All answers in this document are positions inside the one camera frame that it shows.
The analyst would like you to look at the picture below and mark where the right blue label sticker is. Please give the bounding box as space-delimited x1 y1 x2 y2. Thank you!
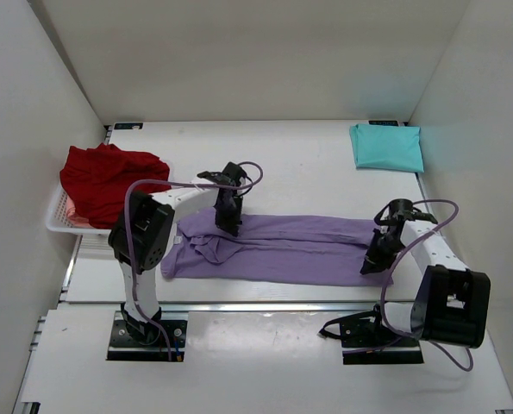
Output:
368 120 400 127

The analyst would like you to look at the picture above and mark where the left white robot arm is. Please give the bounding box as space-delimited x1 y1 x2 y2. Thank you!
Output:
108 162 254 346

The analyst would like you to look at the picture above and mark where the pink garment in basket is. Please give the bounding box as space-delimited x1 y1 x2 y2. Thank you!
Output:
66 197 92 229

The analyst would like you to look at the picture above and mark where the aluminium table rail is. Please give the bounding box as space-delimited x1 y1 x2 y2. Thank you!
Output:
160 301 375 312

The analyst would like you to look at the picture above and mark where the white plastic basket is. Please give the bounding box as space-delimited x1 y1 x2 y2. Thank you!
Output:
44 157 178 238

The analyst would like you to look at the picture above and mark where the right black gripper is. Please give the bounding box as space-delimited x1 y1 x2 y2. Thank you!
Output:
360 228 407 274

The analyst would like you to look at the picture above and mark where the folded teal t shirt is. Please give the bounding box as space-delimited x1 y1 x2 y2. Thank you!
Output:
349 123 424 173

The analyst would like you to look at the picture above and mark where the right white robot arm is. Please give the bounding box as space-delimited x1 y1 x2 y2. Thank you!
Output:
360 198 491 348

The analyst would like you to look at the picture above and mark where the purple t shirt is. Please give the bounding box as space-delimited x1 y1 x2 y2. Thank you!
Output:
160 208 385 287

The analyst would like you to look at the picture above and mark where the red t shirt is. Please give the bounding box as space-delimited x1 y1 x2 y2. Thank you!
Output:
59 143 172 230

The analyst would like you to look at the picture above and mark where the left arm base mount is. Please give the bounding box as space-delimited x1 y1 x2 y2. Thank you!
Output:
106 311 188 363

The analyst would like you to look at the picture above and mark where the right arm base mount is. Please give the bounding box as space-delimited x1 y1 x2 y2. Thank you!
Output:
318 304 424 366

